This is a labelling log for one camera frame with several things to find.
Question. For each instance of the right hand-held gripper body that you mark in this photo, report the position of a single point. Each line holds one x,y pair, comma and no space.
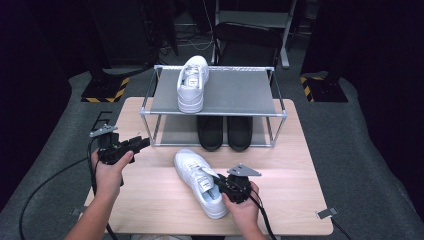
238,188

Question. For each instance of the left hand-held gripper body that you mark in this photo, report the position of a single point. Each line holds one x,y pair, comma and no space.
111,150

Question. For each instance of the white sneaker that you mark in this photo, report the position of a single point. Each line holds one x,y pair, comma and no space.
191,96
196,173

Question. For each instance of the black slipper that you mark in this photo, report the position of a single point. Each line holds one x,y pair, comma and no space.
240,133
210,133

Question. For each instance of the grey metal shoe rack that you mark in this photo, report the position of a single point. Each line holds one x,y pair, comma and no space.
233,93

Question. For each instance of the person's right hand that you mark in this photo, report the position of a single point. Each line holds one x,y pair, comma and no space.
246,215

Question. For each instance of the person's left hand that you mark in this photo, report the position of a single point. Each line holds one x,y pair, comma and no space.
106,180

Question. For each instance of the black stand striped base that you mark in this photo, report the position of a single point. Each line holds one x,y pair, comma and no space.
325,90
103,88

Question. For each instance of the grey tape strip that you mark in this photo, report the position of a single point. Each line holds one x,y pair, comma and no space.
326,213
76,211

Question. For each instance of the black chair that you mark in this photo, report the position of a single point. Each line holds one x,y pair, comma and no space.
246,33

